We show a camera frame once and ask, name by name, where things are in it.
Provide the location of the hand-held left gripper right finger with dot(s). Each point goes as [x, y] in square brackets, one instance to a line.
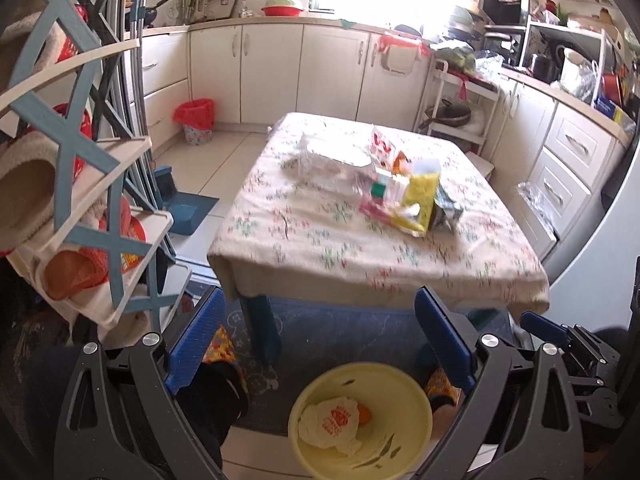
[442, 335]

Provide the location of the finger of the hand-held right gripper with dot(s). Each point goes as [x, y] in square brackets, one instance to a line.
[542, 326]

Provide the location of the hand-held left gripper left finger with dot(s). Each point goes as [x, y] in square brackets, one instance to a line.
[197, 335]

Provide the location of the orange peel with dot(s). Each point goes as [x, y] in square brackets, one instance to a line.
[399, 164]
[365, 414]

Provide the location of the yellow packet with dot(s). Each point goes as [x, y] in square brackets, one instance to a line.
[422, 195]

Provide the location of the pink green packet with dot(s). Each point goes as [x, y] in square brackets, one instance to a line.
[375, 205]

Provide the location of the yellow plastic bin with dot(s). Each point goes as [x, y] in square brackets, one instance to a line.
[305, 452]

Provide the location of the light blue packet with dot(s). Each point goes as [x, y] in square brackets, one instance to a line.
[425, 166]

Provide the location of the red white snack packet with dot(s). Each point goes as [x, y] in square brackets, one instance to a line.
[382, 145]

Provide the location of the clear plastic container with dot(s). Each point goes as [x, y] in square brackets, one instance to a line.
[325, 165]

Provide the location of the colourful slipper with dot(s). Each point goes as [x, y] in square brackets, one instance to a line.
[440, 385]
[220, 347]

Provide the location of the person's leg in black trousers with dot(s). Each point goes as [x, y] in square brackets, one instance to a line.
[210, 410]

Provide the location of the dark blue rug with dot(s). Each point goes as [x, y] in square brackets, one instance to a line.
[350, 340]

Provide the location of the white refrigerator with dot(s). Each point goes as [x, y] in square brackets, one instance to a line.
[600, 240]

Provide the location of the clear crumpled plastic bag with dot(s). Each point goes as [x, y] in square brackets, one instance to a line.
[537, 207]

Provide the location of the blue dustpan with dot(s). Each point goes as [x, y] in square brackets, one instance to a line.
[192, 210]

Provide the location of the orange slipper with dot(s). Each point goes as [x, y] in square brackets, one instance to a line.
[75, 272]

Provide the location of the table with floral cloth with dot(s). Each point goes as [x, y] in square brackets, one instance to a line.
[310, 245]

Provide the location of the white drawer cabinet with worktop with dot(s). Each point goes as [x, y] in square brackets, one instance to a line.
[550, 150]

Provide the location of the red-lined waste basket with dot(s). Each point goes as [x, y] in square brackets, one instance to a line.
[195, 115]

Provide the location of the black wok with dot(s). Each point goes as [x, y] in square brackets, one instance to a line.
[447, 115]

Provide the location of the blue box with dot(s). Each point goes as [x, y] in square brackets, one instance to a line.
[607, 108]

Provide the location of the beige fluffy slipper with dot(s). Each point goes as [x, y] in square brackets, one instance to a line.
[22, 190]

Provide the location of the blue and beige shoe rack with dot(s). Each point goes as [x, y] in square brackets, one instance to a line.
[75, 125]

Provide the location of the white trolley rack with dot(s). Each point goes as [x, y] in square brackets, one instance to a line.
[470, 87]

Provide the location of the grey mop pole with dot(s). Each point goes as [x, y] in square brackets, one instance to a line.
[141, 85]

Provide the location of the white cabinet with drawers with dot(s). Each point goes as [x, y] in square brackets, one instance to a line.
[157, 80]

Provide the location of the black pot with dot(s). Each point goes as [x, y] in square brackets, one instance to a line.
[542, 66]

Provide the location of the white kettle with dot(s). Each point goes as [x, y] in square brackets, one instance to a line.
[574, 67]

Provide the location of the white cabinet with doors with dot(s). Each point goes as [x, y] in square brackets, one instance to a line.
[300, 75]

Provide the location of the bag of green vegetables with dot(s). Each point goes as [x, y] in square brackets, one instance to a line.
[455, 55]

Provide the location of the white hanging bin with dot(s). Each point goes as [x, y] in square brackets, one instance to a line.
[402, 57]

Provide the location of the white countertop shelf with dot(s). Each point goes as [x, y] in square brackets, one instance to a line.
[565, 32]

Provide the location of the black frying pan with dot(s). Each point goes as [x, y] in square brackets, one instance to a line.
[160, 2]

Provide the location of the red basin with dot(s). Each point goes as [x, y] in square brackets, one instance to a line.
[282, 9]

